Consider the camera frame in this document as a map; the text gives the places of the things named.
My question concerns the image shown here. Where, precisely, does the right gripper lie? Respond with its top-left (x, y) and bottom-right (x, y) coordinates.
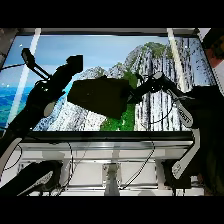
top-left (127, 83), bottom-right (148, 104)

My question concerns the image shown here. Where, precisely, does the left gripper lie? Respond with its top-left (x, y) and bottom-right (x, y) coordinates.
top-left (52, 54), bottom-right (85, 90)

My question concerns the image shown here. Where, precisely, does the black garment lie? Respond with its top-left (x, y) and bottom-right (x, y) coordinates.
top-left (67, 75), bottom-right (132, 121)

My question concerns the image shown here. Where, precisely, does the black cable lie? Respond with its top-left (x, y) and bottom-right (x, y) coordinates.
top-left (119, 130), bottom-right (157, 191)
top-left (53, 141), bottom-right (75, 196)
top-left (145, 95), bottom-right (188, 126)

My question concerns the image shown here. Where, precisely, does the silver frame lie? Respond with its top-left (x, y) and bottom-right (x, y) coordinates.
top-left (0, 139), bottom-right (205, 197)

